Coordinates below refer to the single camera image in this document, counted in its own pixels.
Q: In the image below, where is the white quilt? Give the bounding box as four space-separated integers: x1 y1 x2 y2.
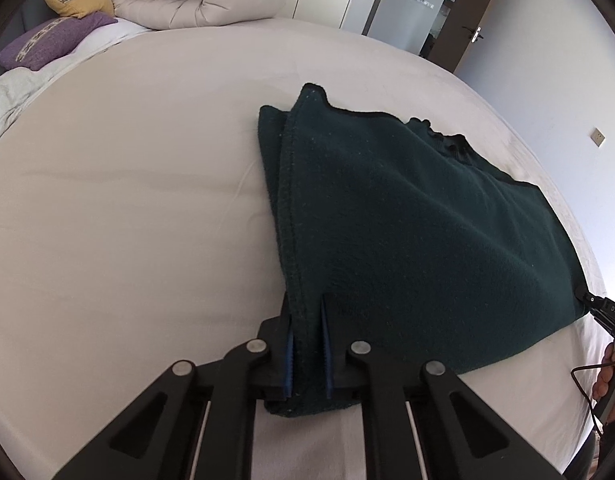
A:
0 67 44 153

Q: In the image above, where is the dark grey headboard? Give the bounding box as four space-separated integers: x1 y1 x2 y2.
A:
8 0 56 61

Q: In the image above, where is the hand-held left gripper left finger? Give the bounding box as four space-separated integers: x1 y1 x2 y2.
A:
50 294 296 480

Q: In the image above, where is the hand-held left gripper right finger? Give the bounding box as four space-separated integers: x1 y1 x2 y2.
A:
320 296 563 480

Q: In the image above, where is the dark green fleece blanket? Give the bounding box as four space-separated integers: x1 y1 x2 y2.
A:
258 82 593 417

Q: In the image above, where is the bed with white sheet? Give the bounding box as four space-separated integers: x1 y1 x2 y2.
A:
0 15 613 480

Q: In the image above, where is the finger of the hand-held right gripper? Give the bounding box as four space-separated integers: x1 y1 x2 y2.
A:
575 286 611 332

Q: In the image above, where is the purple patterned pillow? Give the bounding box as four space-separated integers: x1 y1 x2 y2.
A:
0 12 119 72

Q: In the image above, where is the black cable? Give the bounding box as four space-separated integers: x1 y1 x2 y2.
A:
571 362 605 437

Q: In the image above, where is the person's right hand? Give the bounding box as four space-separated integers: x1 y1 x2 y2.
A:
591 340 615 402

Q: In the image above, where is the white pillow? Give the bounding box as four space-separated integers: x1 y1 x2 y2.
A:
38 17 153 81

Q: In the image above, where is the dark brown door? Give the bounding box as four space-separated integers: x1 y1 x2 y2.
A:
422 0 513 74

